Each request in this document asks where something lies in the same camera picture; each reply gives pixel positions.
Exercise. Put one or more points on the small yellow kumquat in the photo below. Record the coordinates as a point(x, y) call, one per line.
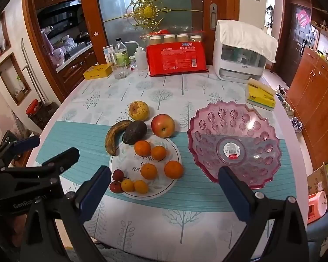
point(141, 187)
point(127, 185)

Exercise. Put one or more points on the pink plastic fruit bowl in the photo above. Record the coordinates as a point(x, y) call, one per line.
point(233, 135)

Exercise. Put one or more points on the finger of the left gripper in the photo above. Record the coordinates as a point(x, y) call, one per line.
point(10, 149)
point(54, 166)

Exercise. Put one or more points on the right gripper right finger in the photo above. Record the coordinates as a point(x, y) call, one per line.
point(287, 240)

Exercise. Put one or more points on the wooden cabinet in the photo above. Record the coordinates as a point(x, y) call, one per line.
point(306, 73)

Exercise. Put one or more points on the clear plastic bottle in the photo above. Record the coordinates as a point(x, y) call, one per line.
point(121, 52)

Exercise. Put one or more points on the dark avocado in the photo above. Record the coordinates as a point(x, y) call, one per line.
point(134, 132)

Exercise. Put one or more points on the red packaged box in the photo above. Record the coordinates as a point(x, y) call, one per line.
point(168, 59)

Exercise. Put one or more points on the red apple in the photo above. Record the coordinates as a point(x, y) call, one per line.
point(163, 126)

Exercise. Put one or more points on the blue chair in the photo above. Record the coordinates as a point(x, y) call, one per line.
point(317, 232)

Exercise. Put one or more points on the pink plastic stool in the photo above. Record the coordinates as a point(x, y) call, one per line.
point(317, 206)

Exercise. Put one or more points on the white appliance with cloth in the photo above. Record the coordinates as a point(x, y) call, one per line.
point(241, 51)

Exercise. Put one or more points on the yellow pear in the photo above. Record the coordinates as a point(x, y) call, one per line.
point(139, 111)

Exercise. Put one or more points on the glass sliding door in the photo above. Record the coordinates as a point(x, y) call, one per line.
point(134, 20)

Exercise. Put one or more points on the yellow tissue pack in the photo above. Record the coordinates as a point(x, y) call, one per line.
point(260, 95)

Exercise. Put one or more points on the cardboard box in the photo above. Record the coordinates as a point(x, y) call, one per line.
point(318, 180)

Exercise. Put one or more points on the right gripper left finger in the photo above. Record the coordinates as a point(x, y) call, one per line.
point(78, 207)

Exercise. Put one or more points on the teal striped placemat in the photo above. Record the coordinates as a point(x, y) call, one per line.
point(192, 192)

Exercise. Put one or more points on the white floral plate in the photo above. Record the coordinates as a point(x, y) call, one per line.
point(130, 163)

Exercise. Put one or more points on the clear drinking glass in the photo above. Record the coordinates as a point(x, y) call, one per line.
point(120, 70)

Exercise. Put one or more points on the orange tangerine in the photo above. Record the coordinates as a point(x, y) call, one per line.
point(149, 171)
point(158, 153)
point(142, 148)
point(173, 169)

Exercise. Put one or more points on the brown ripe banana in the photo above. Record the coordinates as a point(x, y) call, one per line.
point(120, 126)

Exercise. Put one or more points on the white squeeze bottle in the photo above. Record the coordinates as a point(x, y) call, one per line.
point(141, 59)

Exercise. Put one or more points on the small yellow box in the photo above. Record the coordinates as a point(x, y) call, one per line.
point(98, 71)

